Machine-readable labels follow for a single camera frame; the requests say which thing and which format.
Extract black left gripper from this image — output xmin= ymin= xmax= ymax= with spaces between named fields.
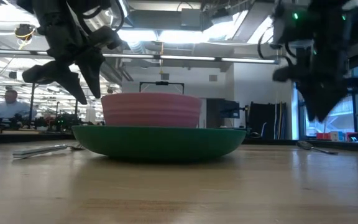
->
xmin=22 ymin=17 xmax=124 ymax=105

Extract long ceiling light bar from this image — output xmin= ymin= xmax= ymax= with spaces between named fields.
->
xmin=0 ymin=49 xmax=280 ymax=65

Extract colourful small boxes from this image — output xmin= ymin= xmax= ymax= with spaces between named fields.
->
xmin=315 ymin=131 xmax=358 ymax=142

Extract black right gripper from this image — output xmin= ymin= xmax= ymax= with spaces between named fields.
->
xmin=272 ymin=0 xmax=354 ymax=123

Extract black standing panel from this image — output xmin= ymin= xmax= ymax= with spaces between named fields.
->
xmin=248 ymin=101 xmax=288 ymax=141

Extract person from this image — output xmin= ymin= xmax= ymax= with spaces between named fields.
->
xmin=0 ymin=89 xmax=39 ymax=126

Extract dark metal spoon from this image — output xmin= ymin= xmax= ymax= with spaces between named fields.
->
xmin=296 ymin=140 xmax=339 ymax=156

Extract silver metal fork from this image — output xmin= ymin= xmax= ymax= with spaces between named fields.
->
xmin=12 ymin=143 xmax=86 ymax=159

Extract black monitor on arm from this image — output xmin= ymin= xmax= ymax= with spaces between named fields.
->
xmin=218 ymin=100 xmax=241 ymax=119

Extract grey ceiling duct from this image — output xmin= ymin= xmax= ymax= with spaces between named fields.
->
xmin=125 ymin=7 xmax=214 ymax=32

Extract green round plate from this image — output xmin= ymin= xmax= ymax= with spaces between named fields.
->
xmin=71 ymin=124 xmax=247 ymax=162

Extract black background rig frame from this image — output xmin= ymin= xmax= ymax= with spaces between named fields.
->
xmin=139 ymin=81 xmax=185 ymax=95

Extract pink ribbed bowl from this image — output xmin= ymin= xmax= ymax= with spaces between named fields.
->
xmin=100 ymin=92 xmax=203 ymax=129

